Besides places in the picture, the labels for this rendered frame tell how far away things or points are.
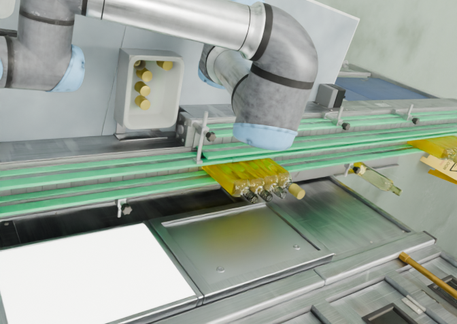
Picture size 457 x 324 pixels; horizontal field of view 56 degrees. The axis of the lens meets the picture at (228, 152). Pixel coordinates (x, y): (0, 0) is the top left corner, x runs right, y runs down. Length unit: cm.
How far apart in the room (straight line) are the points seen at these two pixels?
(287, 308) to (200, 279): 24
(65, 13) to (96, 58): 63
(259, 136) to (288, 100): 8
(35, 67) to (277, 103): 38
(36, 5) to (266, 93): 37
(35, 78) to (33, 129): 64
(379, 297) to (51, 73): 107
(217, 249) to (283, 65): 68
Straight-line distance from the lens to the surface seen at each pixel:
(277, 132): 75
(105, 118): 137
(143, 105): 133
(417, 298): 141
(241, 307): 111
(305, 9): 167
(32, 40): 68
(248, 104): 76
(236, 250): 127
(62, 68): 70
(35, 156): 124
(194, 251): 123
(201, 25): 68
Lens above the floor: 194
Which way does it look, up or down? 46 degrees down
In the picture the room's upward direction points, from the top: 129 degrees clockwise
